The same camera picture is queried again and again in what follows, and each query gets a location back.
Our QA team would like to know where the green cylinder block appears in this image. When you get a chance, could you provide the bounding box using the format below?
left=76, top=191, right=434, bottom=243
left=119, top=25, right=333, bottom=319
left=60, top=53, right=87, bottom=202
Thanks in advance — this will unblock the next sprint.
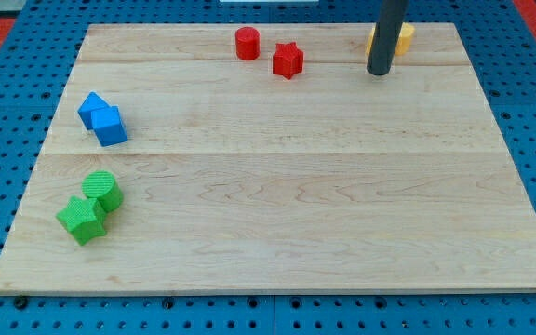
left=81, top=170, right=124, bottom=212

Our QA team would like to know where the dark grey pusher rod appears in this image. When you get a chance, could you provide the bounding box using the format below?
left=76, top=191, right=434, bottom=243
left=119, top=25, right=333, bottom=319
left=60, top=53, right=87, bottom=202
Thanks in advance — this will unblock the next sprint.
left=367, top=0, right=409, bottom=76

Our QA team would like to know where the blue cube block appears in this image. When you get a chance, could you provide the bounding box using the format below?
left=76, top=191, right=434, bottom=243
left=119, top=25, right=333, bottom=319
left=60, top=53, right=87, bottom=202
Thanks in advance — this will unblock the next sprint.
left=91, top=106, right=128, bottom=147

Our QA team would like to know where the red star block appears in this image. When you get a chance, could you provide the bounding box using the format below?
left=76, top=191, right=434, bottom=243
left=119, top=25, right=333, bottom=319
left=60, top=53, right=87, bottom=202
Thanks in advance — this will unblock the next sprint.
left=272, top=42, right=304, bottom=80

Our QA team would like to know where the yellow block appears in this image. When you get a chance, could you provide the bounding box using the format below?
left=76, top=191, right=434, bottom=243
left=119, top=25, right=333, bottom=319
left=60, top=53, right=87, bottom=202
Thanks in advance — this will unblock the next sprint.
left=365, top=22, right=415, bottom=56

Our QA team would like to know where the wooden board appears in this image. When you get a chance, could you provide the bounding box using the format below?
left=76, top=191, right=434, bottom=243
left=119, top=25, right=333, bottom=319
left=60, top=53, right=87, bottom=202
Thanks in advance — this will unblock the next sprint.
left=0, top=23, right=536, bottom=296

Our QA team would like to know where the red cylinder block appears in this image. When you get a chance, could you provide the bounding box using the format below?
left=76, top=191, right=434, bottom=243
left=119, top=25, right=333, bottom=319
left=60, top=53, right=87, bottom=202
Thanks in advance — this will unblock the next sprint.
left=234, top=26, right=261, bottom=60

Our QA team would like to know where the green star block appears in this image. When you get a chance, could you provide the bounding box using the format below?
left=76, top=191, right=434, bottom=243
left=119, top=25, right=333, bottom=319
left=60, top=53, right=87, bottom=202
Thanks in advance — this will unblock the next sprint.
left=56, top=196, right=107, bottom=246

